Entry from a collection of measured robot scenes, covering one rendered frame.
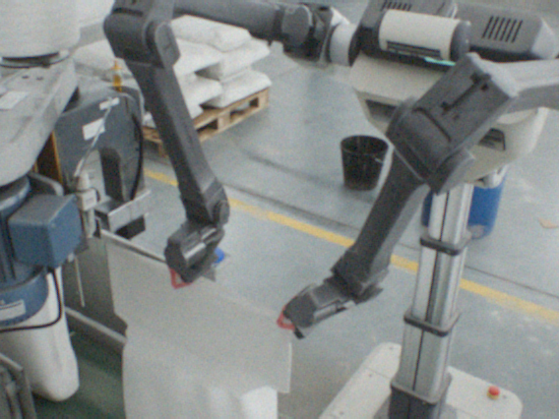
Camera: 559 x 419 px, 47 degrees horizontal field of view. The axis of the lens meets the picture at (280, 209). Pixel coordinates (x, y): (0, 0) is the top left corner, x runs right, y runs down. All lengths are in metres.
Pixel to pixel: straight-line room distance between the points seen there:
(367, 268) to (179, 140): 0.38
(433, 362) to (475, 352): 0.97
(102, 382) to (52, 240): 1.08
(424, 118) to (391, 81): 0.57
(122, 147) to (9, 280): 0.48
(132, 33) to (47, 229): 0.33
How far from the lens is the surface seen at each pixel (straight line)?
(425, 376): 1.94
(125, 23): 1.01
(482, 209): 3.49
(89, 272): 2.29
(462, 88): 0.78
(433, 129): 0.79
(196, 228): 1.23
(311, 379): 2.61
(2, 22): 1.09
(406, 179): 0.84
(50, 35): 1.09
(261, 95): 5.04
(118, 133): 1.51
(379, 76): 1.37
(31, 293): 1.20
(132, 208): 1.61
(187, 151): 1.13
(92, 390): 2.10
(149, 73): 1.03
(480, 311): 3.08
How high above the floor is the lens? 1.83
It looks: 30 degrees down
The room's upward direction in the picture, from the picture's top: 1 degrees clockwise
